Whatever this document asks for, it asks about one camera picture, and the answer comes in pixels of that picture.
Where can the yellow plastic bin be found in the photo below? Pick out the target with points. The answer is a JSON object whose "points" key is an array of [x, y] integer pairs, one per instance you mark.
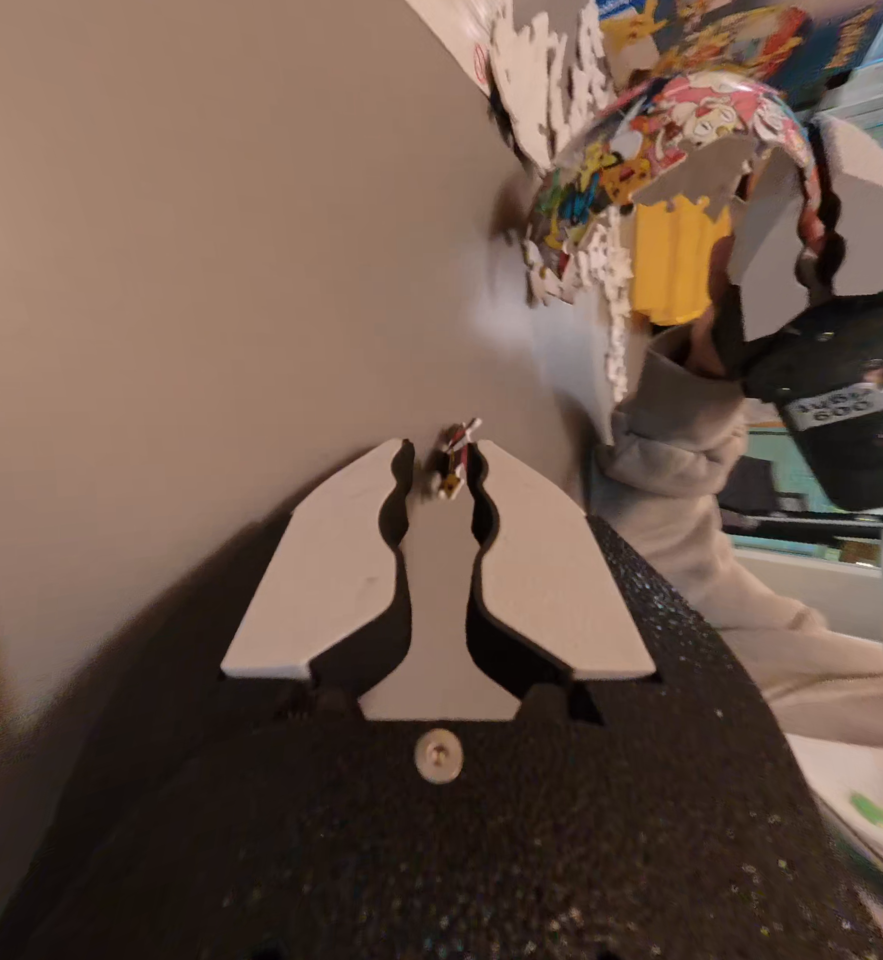
{"points": [[674, 262]]}

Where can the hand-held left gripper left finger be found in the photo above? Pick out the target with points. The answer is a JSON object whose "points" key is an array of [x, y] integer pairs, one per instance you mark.
{"points": [[329, 577]]}

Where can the partly built colourful puzzle ball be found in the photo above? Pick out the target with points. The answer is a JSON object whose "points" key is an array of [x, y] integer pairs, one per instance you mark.
{"points": [[681, 127]]}

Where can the person's right hand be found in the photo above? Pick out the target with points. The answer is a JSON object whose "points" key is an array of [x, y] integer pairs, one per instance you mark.
{"points": [[708, 345]]}

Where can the pile of white-backed puzzle pieces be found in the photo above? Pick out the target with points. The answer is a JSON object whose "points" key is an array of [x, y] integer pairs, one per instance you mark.
{"points": [[554, 82]]}

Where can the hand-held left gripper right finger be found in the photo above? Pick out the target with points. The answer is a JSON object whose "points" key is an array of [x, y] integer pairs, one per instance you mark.
{"points": [[554, 585]]}

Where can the blue puzzle box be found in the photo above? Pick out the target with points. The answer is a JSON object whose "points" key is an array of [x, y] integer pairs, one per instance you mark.
{"points": [[749, 34]]}

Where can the person's right forearm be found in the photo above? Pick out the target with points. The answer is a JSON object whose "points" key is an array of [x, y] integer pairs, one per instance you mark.
{"points": [[674, 480]]}

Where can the small cluster of colourful puzzle pieces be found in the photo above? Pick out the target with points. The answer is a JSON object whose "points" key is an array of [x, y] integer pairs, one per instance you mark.
{"points": [[453, 465]]}

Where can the white paper with green print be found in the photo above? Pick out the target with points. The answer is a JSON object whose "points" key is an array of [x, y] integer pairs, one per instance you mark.
{"points": [[861, 795]]}

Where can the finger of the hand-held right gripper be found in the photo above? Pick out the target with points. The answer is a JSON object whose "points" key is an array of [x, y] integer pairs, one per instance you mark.
{"points": [[768, 232], [873, 225]]}

